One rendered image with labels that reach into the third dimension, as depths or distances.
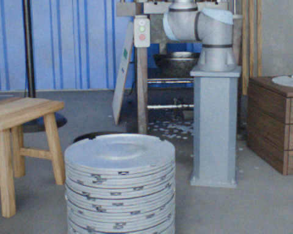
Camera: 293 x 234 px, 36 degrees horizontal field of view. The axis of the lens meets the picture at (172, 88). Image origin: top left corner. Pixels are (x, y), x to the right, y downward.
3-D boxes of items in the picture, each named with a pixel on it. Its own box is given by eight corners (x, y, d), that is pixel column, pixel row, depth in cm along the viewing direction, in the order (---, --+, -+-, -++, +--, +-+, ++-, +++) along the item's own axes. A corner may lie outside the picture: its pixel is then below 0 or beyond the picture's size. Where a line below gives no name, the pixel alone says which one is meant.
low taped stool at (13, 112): (8, 219, 150) (0, 122, 144) (-46, 208, 159) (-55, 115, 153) (68, 182, 182) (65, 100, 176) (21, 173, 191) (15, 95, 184)
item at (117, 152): (197, 153, 119) (197, 150, 119) (103, 181, 101) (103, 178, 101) (132, 130, 141) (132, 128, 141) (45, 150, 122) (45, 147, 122)
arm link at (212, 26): (227, 45, 167) (229, 7, 165) (193, 44, 172) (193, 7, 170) (236, 42, 178) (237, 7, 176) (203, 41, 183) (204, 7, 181)
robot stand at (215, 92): (237, 188, 175) (240, 72, 166) (189, 185, 178) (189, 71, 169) (238, 170, 193) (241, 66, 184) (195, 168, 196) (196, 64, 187)
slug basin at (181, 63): (218, 77, 243) (218, 58, 242) (154, 78, 240) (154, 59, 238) (206, 67, 277) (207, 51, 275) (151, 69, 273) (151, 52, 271)
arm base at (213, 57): (235, 72, 168) (236, 45, 166) (195, 70, 171) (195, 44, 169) (237, 66, 183) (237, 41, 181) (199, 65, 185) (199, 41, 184)
